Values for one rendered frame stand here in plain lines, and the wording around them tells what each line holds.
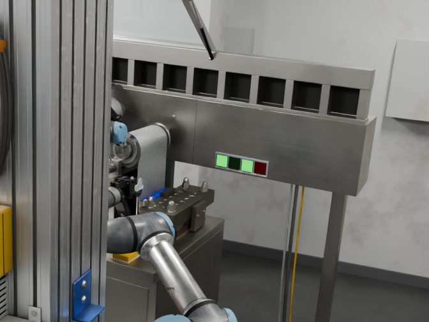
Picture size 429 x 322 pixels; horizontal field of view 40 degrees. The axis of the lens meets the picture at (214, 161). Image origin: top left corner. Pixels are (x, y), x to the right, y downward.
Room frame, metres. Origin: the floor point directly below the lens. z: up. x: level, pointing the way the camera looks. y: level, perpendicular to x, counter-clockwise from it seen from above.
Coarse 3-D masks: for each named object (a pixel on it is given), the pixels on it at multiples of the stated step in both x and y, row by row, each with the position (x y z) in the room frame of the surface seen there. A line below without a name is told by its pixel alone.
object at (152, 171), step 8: (144, 160) 2.37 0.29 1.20; (152, 160) 2.43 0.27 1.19; (160, 160) 2.50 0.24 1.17; (144, 168) 2.37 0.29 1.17; (152, 168) 2.43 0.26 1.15; (160, 168) 2.50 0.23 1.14; (144, 176) 2.37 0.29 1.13; (152, 176) 2.43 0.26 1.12; (160, 176) 2.50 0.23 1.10; (144, 184) 2.38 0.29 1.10; (152, 184) 2.44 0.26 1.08; (160, 184) 2.51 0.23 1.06; (144, 192) 2.38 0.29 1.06; (152, 192) 2.44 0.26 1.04
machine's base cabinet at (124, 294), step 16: (208, 240) 2.40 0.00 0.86; (192, 256) 2.25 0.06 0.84; (208, 256) 2.41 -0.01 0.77; (112, 272) 2.05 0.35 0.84; (192, 272) 2.26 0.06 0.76; (208, 272) 2.42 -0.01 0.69; (112, 288) 2.05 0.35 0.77; (128, 288) 2.02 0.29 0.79; (144, 288) 2.00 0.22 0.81; (160, 288) 2.01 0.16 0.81; (208, 288) 2.44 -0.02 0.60; (112, 304) 2.05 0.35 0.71; (128, 304) 2.02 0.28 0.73; (144, 304) 1.99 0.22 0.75; (160, 304) 2.01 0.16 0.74; (112, 320) 2.05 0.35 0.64; (128, 320) 2.02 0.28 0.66; (144, 320) 1.99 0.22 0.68
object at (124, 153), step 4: (128, 144) 2.32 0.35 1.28; (116, 148) 2.33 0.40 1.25; (124, 148) 2.32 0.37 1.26; (128, 148) 2.31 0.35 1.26; (132, 148) 2.33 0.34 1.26; (116, 152) 2.33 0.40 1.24; (120, 152) 2.33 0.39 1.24; (124, 152) 2.32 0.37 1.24; (128, 152) 2.31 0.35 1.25; (132, 152) 2.32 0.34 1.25; (120, 156) 2.33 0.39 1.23; (124, 156) 2.32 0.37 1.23; (128, 156) 2.31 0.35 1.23
